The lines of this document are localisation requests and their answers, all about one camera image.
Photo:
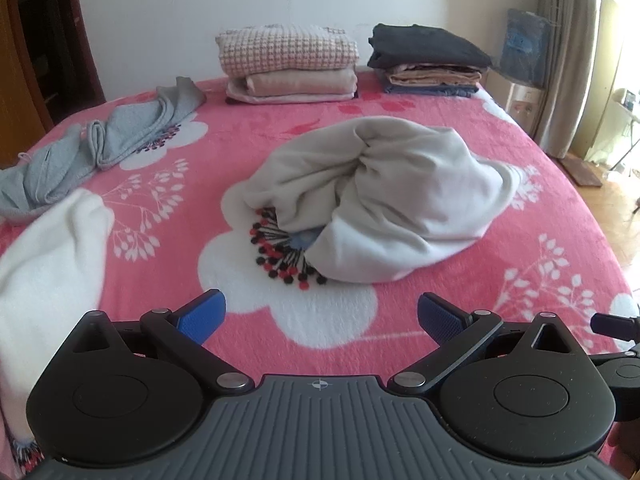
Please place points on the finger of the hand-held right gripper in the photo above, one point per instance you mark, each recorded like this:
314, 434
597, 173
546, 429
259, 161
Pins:
615, 325

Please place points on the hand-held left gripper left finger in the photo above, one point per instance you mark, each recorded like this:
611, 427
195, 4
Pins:
202, 317

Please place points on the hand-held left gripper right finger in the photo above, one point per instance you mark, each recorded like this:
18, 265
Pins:
440, 317

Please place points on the white sweatshirt with bear outline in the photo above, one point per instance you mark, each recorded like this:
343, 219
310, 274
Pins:
400, 195

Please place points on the pink floral blanket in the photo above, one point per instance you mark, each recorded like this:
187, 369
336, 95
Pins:
200, 200

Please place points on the brown cardboard piece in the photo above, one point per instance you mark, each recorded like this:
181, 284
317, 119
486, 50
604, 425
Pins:
582, 172

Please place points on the white fleece garment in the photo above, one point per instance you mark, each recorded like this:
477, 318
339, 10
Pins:
50, 270

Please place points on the grey sweatpants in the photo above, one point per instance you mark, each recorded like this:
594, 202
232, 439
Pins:
125, 130

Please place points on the cluttered metal rack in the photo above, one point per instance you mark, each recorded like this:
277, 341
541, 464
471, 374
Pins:
627, 110

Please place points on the folded blue jeans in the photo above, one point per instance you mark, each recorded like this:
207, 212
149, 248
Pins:
430, 91

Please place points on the white water dispenser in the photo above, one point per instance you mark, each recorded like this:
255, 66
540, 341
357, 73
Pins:
525, 102

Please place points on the folded pale pink garment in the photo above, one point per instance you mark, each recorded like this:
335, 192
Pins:
290, 97

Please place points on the folded tan garment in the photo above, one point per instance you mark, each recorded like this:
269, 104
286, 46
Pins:
430, 75

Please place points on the folded beige garment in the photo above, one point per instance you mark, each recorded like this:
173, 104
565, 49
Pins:
300, 81

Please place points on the beige curtain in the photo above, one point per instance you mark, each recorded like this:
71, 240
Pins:
565, 60

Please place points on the folded black garment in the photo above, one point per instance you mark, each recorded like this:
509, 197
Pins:
425, 47

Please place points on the folded pink checked sweater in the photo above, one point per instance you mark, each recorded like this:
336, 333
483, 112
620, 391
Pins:
285, 50

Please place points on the blue covered water bottle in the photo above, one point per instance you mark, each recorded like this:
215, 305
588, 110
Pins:
525, 45

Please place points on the brown wooden door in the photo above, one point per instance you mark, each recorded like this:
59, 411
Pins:
30, 35

